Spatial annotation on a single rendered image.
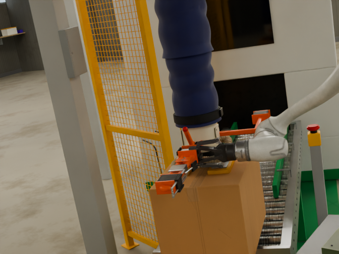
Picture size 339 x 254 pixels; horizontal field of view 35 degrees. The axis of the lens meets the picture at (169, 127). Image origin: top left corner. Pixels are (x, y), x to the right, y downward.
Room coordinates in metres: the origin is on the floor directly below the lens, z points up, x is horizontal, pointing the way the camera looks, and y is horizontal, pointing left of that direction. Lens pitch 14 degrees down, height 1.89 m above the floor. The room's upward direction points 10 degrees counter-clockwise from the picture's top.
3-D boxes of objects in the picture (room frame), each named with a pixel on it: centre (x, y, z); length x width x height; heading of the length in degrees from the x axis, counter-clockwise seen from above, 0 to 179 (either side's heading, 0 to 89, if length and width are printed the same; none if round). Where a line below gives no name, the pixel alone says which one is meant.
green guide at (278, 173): (3.84, -0.84, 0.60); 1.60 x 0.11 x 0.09; 163
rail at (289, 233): (3.48, -0.79, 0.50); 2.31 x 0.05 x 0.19; 163
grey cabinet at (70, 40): (3.44, 0.52, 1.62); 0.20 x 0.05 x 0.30; 163
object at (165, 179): (1.89, 0.04, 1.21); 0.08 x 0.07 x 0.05; 163
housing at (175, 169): (2.02, 0.00, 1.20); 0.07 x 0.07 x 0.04; 73
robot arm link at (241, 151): (2.14, -0.28, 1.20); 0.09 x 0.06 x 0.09; 163
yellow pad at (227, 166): (2.43, -0.23, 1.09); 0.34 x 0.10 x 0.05; 163
